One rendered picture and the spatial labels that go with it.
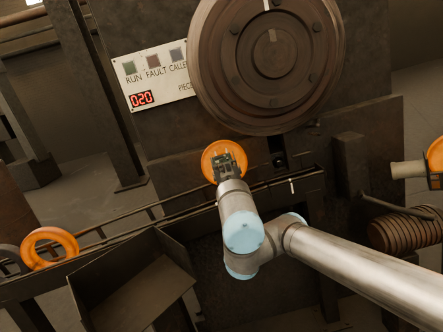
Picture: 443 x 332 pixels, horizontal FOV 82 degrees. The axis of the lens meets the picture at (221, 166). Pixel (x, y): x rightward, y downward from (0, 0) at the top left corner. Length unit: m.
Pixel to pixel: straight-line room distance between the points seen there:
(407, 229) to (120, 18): 1.13
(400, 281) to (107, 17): 1.00
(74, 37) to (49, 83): 4.26
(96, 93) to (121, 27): 2.61
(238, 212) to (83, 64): 3.22
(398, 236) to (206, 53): 0.80
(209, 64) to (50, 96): 7.19
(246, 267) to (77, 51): 3.29
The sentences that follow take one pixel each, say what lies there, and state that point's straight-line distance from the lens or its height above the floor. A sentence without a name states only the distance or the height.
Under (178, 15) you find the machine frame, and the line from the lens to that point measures 0.97.
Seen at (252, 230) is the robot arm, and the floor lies 0.78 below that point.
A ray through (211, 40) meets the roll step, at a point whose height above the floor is 1.19.
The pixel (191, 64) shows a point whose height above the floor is 1.15.
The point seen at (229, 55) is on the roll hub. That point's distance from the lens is 0.72.
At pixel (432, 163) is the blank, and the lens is 1.00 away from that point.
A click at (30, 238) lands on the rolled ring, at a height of 0.75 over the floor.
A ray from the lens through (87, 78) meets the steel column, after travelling 3.60.
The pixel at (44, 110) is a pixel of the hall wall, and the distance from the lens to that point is 7.98.
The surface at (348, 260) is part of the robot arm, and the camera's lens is 0.55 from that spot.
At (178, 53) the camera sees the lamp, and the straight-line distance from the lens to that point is 0.93.
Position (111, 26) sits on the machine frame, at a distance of 1.01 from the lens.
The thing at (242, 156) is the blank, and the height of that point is 0.84.
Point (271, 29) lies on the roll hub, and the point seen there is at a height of 1.17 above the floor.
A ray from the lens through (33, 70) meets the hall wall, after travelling 7.97.
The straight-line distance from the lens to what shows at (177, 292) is 0.77.
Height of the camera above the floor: 1.10
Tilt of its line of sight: 19 degrees down
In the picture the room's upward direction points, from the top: 16 degrees counter-clockwise
